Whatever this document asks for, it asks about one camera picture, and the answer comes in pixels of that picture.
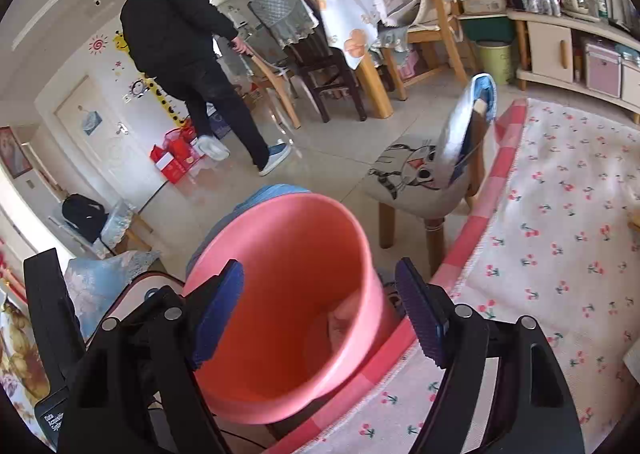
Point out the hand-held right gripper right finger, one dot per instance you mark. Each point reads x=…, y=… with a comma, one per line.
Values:
x=422, y=309

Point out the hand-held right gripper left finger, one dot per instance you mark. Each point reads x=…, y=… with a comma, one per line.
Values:
x=220, y=314

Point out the pink plastic bucket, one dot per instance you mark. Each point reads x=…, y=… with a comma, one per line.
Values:
x=280, y=294

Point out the blue floral pillow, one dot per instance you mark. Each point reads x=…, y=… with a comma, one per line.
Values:
x=110, y=279

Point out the black backpack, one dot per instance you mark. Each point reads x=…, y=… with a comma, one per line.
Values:
x=82, y=216

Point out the cat print cushioned chair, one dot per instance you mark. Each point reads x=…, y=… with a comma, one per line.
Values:
x=410, y=169

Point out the red gift box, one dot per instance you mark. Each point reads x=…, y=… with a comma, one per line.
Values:
x=172, y=169

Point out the white door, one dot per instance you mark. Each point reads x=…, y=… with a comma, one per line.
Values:
x=100, y=149

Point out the red plastic basket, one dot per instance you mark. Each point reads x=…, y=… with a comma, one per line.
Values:
x=182, y=137

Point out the light wooden chair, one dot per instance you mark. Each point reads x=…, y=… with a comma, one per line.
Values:
x=272, y=79

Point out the green waste bin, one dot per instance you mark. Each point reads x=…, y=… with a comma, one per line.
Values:
x=495, y=64

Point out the wooden chair with knitted cloth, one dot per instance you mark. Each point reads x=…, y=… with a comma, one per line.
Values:
x=425, y=34

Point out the white television cabinet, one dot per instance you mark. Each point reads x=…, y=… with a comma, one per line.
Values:
x=547, y=47

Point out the pink storage box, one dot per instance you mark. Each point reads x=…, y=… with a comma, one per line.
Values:
x=602, y=72

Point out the dining table with orange-print cloth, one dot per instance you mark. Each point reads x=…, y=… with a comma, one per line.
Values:
x=345, y=9

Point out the dark chair with grey cover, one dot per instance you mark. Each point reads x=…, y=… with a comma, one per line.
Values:
x=285, y=9

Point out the row of small silver bottles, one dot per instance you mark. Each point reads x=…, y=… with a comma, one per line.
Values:
x=540, y=2

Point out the white electric kettle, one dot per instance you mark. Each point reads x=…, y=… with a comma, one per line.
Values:
x=575, y=2

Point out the framed wall picture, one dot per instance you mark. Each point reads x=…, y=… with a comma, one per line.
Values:
x=15, y=154

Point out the giraffe wall sticker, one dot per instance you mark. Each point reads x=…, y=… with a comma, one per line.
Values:
x=160, y=94

